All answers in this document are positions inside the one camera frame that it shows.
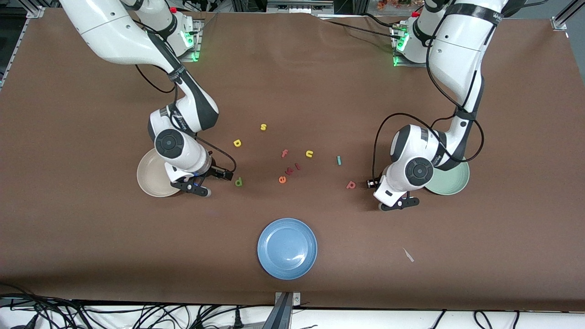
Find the beige brown plate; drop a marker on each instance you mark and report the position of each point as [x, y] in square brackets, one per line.
[151, 176]

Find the blue plate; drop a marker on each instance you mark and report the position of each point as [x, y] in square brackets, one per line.
[287, 248]

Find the aluminium corner profile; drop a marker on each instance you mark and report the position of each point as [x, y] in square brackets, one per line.
[564, 18]

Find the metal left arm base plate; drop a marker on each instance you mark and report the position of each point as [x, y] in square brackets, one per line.
[402, 64]

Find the aluminium table edge rail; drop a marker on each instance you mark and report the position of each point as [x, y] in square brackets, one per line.
[18, 41]

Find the grey metal frame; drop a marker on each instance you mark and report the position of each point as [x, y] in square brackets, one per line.
[299, 5]

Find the pink letter p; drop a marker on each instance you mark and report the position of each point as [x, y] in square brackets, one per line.
[350, 185]

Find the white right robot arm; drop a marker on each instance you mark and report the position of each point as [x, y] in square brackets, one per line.
[114, 36]

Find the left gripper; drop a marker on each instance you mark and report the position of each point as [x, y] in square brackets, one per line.
[375, 183]

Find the small white paper scrap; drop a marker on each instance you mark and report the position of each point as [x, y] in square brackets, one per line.
[408, 255]

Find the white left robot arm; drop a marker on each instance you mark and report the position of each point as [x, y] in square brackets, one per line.
[457, 55]

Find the brown table cover sheet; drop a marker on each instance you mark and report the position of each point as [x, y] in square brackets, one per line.
[292, 82]

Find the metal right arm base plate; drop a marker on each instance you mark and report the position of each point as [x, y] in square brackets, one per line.
[197, 45]

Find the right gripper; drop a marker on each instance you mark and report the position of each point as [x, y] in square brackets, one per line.
[216, 172]

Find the pale green plate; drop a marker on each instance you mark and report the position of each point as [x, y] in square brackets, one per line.
[452, 183]

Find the metal clamp bracket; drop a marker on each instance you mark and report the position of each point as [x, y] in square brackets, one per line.
[296, 299]

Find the orange background object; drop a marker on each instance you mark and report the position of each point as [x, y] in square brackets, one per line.
[393, 3]

